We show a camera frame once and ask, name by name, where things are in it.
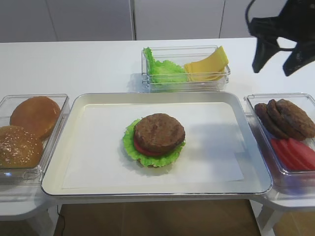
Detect brown meat patty front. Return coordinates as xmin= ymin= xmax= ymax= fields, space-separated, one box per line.
xmin=276 ymin=99 xmax=315 ymax=138

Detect white serving tray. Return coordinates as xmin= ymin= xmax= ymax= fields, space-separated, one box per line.
xmin=41 ymin=92 xmax=273 ymax=197

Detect black cable under table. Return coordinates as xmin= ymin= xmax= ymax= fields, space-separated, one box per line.
xmin=56 ymin=205 xmax=66 ymax=236

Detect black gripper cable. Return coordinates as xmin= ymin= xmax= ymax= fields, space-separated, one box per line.
xmin=244 ymin=0 xmax=298 ymax=52

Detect clear lettuce and cheese container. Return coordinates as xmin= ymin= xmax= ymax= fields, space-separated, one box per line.
xmin=141 ymin=45 xmax=230 ymax=92

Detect red tomato slice right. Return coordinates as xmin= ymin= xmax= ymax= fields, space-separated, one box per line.
xmin=288 ymin=138 xmax=315 ymax=171

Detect clear patty and tomato container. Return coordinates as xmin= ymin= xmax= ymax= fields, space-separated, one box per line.
xmin=244 ymin=93 xmax=315 ymax=188

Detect yellow cheese slices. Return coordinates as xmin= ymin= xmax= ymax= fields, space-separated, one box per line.
xmin=184 ymin=46 xmax=229 ymax=82

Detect brown meat patty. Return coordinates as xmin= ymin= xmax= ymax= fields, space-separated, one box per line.
xmin=254 ymin=103 xmax=289 ymax=139
xmin=276 ymin=99 xmax=315 ymax=138
xmin=267 ymin=99 xmax=306 ymax=141
xmin=133 ymin=113 xmax=186 ymax=153

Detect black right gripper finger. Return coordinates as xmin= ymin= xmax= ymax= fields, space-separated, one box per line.
xmin=252 ymin=36 xmax=280 ymax=73

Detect green lettuce leaf on tray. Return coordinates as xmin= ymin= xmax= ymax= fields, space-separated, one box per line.
xmin=123 ymin=119 xmax=186 ymax=168

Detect sesame seed bun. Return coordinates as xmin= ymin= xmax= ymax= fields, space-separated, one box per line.
xmin=0 ymin=125 xmax=43 ymax=169

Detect red tomato slice left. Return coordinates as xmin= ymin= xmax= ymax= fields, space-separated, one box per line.
xmin=271 ymin=139 xmax=301 ymax=171

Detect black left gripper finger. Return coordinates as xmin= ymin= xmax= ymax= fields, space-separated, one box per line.
xmin=283 ymin=41 xmax=315 ymax=76

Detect green lettuce in container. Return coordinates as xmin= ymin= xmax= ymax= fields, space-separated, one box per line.
xmin=143 ymin=47 xmax=187 ymax=84

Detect clear bun container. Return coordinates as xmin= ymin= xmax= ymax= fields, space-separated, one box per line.
xmin=0 ymin=94 xmax=69 ymax=185

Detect red tomato slice on tray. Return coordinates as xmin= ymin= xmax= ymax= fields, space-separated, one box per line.
xmin=133 ymin=139 xmax=167 ymax=156

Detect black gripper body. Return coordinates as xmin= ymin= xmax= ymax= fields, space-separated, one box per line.
xmin=249 ymin=0 xmax=315 ymax=46

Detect plain brown bun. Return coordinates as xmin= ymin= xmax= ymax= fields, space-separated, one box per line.
xmin=10 ymin=96 xmax=61 ymax=141

